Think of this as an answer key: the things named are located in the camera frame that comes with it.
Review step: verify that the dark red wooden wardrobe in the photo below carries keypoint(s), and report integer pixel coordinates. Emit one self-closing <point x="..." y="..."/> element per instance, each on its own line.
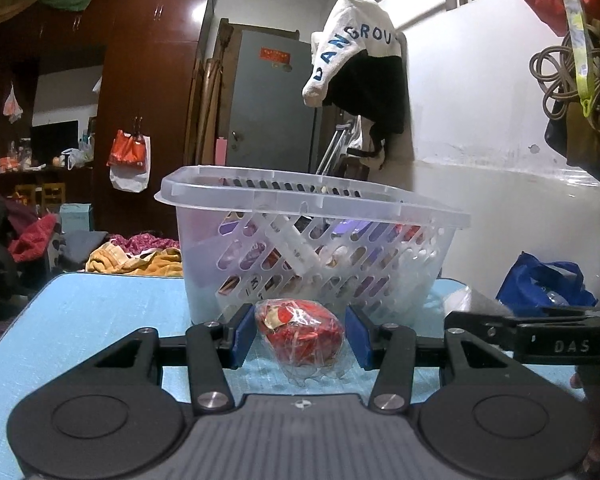
<point x="150" y="53"/>

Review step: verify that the teal small box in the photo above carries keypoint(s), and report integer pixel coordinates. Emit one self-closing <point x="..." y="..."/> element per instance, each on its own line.
<point x="76" y="217"/>

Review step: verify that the blue plastic bag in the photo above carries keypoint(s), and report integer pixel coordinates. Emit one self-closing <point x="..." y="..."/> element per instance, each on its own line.
<point x="531" y="285"/>

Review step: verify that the black hanging garment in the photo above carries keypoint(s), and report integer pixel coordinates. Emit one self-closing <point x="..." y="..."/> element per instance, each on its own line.
<point x="375" y="89"/>

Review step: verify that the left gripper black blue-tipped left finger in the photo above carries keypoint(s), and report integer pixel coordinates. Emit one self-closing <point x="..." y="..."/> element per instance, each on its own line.
<point x="126" y="377"/>

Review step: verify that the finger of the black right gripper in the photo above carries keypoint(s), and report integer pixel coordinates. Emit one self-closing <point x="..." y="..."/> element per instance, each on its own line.
<point x="571" y="339"/>

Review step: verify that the red round package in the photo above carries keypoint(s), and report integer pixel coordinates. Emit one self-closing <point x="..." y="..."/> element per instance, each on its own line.
<point x="304" y="337"/>

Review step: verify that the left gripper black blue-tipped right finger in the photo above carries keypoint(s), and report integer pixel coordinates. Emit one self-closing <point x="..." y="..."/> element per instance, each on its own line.
<point x="475" y="376"/>

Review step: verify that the translucent plastic basket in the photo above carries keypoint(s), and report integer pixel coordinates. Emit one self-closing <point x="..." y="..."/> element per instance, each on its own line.
<point x="248" y="235"/>

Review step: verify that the white jacket with blue letters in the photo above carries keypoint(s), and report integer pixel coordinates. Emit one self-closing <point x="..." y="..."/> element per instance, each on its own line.
<point x="352" y="27"/>

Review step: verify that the red clothing pile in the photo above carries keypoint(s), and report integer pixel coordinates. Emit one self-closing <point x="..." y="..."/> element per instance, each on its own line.
<point x="32" y="243"/>

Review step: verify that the light blue table cloth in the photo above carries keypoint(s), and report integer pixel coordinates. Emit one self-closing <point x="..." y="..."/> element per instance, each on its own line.
<point x="76" y="315"/>

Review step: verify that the grey metal door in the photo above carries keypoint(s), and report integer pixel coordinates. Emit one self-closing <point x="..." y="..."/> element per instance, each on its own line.
<point x="270" y="127"/>

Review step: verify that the red white plastic bag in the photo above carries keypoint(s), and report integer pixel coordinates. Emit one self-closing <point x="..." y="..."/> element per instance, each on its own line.
<point x="129" y="162"/>

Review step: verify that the yellow orange cloth pile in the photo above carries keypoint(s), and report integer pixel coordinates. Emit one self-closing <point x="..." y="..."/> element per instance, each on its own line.
<point x="111" y="259"/>

